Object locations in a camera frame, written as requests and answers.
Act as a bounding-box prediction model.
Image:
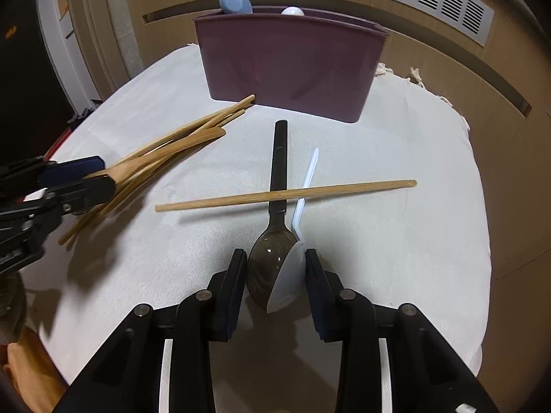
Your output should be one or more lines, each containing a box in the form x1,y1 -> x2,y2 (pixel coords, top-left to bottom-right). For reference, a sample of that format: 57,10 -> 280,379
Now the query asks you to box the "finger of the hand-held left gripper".
0,156 -> 106,188
0,176 -> 116,236

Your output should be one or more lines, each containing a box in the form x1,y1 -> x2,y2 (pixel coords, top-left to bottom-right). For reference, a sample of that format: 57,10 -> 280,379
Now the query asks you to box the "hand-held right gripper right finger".
303,248 -> 501,413

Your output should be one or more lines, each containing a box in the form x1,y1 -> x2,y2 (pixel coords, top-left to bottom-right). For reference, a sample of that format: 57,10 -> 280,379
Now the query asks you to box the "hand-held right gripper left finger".
52,248 -> 249,413

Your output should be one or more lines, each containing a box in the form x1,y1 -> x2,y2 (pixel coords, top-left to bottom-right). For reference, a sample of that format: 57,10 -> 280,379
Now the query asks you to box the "white plastic spoon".
266,147 -> 320,314

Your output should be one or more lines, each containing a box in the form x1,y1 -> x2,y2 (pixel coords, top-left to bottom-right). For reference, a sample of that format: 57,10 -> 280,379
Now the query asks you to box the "wooden spoon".
85,127 -> 227,182

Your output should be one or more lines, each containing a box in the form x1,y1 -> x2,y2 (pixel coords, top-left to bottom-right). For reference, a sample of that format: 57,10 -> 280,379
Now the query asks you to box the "purple plastic utensil container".
193,6 -> 391,124

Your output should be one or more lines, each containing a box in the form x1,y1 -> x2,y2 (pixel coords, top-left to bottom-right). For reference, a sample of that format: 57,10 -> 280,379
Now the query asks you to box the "white tablecloth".
19,44 -> 494,386

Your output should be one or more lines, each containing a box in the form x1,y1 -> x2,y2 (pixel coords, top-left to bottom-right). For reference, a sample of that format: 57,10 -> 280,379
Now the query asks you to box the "blue spoon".
219,0 -> 254,15

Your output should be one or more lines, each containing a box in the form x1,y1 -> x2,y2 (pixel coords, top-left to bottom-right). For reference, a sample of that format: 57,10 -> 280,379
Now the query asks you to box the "white door frame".
34,0 -> 105,110

